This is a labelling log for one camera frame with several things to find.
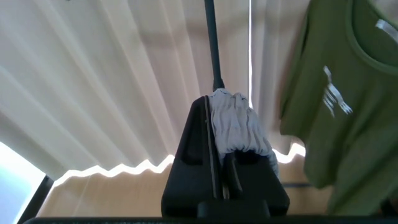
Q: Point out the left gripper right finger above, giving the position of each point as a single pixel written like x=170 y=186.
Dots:
x=258 y=186

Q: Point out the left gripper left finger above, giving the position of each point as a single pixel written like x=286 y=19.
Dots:
x=189 y=174

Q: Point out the pale grey shorts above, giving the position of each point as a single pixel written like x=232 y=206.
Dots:
x=236 y=124

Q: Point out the green long-sleeved shirt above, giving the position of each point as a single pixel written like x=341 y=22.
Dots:
x=357 y=140

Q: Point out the black clothes rack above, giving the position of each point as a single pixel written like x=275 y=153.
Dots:
x=214 y=40

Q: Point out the beige curtain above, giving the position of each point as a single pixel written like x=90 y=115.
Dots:
x=93 y=77

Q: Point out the window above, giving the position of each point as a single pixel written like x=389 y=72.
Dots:
x=15 y=186

